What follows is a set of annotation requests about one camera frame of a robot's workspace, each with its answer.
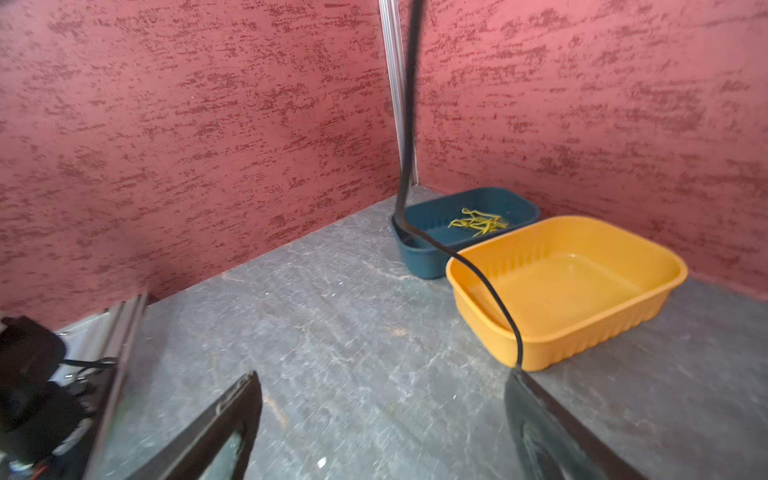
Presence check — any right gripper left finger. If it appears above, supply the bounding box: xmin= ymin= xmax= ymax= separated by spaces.
xmin=130 ymin=371 xmax=263 ymax=479

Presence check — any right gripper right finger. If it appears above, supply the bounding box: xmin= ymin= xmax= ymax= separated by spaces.
xmin=504 ymin=368 xmax=643 ymax=479

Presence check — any black cable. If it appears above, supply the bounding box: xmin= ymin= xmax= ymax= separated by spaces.
xmin=392 ymin=0 xmax=525 ymax=370

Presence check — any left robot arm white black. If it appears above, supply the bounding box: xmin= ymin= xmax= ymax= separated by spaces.
xmin=1 ymin=317 xmax=86 ymax=465

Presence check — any yellow plastic bin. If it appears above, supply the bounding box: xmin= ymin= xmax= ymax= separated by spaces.
xmin=446 ymin=216 xmax=688 ymax=372

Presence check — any teal plastic bin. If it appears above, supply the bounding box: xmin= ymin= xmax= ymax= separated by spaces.
xmin=390 ymin=187 xmax=540 ymax=280

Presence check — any aluminium front rail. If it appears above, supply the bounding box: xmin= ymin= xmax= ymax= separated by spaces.
xmin=53 ymin=293 xmax=150 ymax=479

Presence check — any yellow thin cable bundle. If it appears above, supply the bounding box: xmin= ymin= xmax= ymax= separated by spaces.
xmin=447 ymin=207 xmax=511 ymax=238

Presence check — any left aluminium corner post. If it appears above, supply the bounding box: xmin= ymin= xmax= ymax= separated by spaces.
xmin=378 ymin=0 xmax=408 ymax=166

